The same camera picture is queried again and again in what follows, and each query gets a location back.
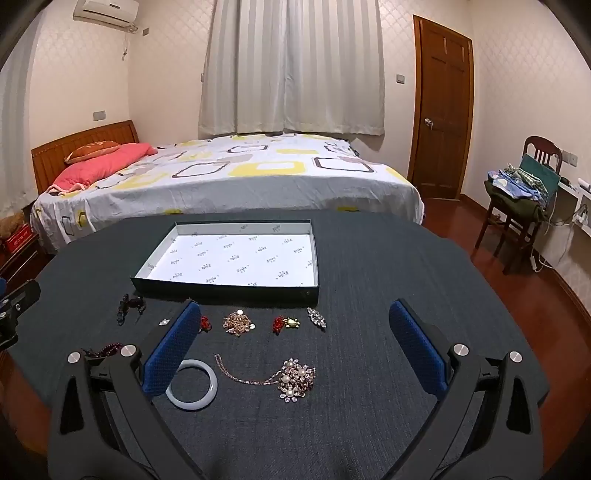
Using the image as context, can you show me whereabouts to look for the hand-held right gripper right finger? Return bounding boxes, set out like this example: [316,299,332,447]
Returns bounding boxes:
[389,298,543,480]

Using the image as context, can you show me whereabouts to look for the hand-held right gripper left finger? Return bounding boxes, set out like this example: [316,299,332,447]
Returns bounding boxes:
[48,299,204,480]

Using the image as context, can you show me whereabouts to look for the white jade bangle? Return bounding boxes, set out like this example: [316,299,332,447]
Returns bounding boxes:
[166,359,218,409]

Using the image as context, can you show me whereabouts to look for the dark pendant with brown cord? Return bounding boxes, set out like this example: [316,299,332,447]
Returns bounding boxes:
[115,294,147,326]

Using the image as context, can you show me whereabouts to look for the dark red bead bracelet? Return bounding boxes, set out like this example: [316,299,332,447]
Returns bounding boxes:
[82,342,125,358]

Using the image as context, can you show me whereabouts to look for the gold filigree brooch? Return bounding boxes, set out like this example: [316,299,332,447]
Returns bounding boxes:
[223,310,258,337]
[213,353,317,404]

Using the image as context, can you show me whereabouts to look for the green box with white lining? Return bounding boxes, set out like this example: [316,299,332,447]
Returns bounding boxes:
[130,220,320,306]

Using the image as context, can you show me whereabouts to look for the dark wooden nightstand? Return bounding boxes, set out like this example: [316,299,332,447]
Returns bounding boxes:
[0,203,47,296]

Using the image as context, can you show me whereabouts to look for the red box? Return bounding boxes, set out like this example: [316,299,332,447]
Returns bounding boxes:
[4,226,35,252]

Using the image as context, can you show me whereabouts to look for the brown plush toy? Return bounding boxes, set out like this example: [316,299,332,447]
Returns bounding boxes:
[0,213,25,238]

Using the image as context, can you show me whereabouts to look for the wooden chair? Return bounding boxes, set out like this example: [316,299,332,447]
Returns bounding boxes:
[475,136,563,275]

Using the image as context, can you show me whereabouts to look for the pink pillow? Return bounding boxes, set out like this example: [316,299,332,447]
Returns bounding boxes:
[46,142,158,193]

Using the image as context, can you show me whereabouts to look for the wooden headboard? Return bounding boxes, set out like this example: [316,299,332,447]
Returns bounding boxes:
[31,120,140,195]

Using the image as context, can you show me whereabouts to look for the orange pillow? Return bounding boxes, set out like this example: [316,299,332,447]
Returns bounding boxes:
[64,140,122,163]

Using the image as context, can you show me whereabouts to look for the olive green garment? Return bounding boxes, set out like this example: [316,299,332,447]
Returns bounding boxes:
[485,180,548,222]

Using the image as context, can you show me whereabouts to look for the folded blue green cloths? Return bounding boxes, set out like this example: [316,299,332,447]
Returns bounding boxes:
[488,164,541,199]

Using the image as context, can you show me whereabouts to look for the bed with patterned sheet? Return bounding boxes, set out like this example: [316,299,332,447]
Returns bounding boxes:
[30,133,426,254]

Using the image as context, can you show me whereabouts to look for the green folder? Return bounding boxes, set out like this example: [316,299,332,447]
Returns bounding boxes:
[519,154,561,204]

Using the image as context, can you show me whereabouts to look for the white desk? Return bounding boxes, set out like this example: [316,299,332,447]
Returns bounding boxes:
[556,178,591,232]

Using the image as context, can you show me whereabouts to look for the brown wooden door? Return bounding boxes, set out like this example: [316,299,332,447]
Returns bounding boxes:
[406,15,475,200]

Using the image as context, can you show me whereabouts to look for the white air conditioner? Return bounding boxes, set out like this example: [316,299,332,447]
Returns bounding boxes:
[73,0,140,26]

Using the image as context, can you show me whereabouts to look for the white curtain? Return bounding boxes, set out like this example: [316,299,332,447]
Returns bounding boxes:
[198,0,386,137]

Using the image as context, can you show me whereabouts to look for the white cable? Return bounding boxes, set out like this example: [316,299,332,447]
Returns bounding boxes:
[531,185,575,273]

